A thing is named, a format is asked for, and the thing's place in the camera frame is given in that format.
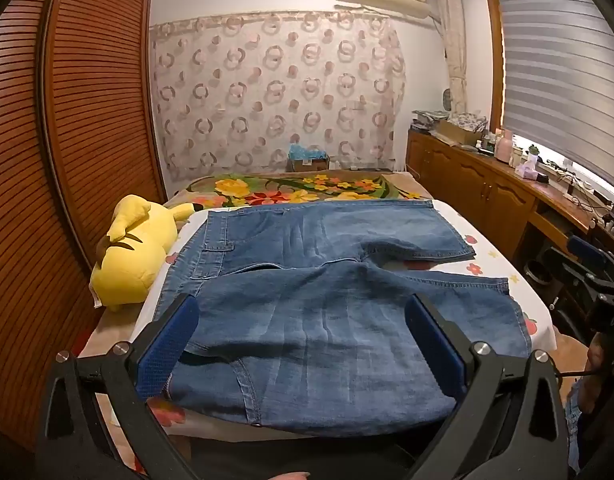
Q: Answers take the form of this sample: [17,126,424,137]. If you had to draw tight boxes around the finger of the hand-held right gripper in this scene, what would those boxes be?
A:
[547,250,595,306]
[567,236,614,291]

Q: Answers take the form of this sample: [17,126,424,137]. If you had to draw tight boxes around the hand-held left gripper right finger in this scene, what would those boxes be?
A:
[404,292,570,480]

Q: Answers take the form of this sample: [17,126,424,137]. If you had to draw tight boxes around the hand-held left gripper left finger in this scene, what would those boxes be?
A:
[37,294,200,480]

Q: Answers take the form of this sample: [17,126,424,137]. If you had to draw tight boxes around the blue denim pants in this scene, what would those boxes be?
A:
[159,199,532,438]

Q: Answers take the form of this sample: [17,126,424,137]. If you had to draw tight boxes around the person's right hand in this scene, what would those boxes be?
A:
[587,332,614,401]

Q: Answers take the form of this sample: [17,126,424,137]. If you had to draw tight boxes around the black trash bin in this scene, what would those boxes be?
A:
[524,259,552,291]

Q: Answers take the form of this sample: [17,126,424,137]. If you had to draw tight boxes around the strawberry print white blanket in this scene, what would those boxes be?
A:
[132,199,555,436]

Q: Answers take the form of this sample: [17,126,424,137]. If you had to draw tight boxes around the yellow plush toy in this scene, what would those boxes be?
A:
[90,194,195,313]

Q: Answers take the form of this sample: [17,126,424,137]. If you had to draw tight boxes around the blue denim garment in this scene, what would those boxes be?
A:
[566,375,590,466]

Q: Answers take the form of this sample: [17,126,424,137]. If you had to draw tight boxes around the pink bottle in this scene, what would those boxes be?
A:
[496,129,514,163]

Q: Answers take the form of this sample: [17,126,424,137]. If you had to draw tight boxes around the wooden cabinet counter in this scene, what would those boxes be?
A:
[406,127,614,281]

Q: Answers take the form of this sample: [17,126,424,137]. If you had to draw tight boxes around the flat cardboard box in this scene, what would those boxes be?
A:
[434,119,480,146]

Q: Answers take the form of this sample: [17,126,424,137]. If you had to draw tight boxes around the patterned cloth stack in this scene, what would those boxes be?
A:
[412,109,488,133]

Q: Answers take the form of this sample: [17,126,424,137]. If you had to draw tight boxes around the grey striped window blind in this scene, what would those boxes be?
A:
[497,0,614,193]

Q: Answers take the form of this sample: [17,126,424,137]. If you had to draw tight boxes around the floral brown blanket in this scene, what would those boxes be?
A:
[164,171,433,208]

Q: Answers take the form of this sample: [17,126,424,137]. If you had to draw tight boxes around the cardboard box with blue cloth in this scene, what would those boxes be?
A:
[287,144,331,173]

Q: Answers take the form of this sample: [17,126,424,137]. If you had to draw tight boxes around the wooden louvered wardrobe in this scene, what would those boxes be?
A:
[0,0,168,451]

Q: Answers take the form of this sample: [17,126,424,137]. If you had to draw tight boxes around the beige tied curtain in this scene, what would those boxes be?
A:
[434,0,468,113]

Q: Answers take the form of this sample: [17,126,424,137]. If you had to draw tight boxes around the circle patterned wall curtain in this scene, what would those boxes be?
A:
[150,10,407,183]

